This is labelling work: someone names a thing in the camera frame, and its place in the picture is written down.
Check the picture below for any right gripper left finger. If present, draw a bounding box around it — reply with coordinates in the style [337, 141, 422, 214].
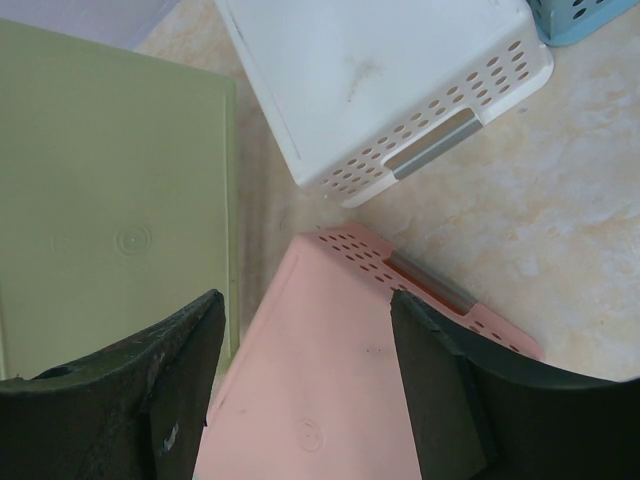
[1, 290, 226, 479]

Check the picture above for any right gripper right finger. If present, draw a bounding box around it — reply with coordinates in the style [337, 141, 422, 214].
[391, 290, 639, 479]

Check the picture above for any pink perforated plastic basket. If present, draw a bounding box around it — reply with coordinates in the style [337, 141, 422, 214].
[195, 224, 543, 479]

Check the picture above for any green perforated plastic basket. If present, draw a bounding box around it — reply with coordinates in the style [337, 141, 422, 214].
[1, 20, 239, 379]

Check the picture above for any white perforated plastic basket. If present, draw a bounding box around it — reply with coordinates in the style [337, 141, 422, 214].
[217, 1, 553, 208]

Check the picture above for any blue perforated plastic basket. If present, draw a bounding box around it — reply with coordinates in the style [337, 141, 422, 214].
[527, 0, 639, 47]

